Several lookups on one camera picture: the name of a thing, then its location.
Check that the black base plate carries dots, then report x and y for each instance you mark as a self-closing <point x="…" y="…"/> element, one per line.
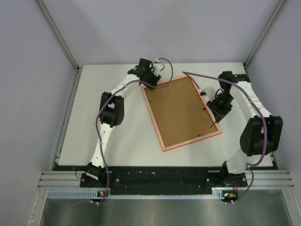
<point x="155" y="175"/>

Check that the aluminium corner post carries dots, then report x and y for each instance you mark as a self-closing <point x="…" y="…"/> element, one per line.
<point x="264" y="33"/>
<point x="56" y="33"/>

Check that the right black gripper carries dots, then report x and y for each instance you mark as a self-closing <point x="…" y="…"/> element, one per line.
<point x="217" y="111"/>

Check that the red picture frame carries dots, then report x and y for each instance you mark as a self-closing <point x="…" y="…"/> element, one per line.
<point x="152" y="113"/>

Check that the right aluminium corner post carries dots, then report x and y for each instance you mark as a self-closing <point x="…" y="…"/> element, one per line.
<point x="264" y="33"/>

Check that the left aluminium corner post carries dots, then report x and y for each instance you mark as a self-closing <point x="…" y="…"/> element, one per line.
<point x="56" y="33"/>

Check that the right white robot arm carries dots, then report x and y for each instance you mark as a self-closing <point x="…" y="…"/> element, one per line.
<point x="262" y="132"/>

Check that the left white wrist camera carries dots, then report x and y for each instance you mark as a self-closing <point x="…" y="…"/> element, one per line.
<point x="158" y="66"/>

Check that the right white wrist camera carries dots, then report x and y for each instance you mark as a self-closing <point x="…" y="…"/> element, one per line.
<point x="208" y="92"/>

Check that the aluminium front rail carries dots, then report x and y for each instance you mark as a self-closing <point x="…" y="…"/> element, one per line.
<point x="263" y="179"/>

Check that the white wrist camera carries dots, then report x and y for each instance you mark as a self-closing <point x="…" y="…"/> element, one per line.
<point x="208" y="92"/>
<point x="158" y="66"/>

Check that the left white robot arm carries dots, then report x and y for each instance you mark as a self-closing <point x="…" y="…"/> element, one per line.
<point x="112" y="110"/>

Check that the white slotted cable duct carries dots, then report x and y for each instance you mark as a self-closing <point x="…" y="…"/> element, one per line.
<point x="214" y="194"/>

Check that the brown frame backing board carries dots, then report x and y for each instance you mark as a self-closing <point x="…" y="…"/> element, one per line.
<point x="178" y="113"/>

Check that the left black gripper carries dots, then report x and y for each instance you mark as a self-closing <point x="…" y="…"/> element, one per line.
<point x="155" y="79"/>

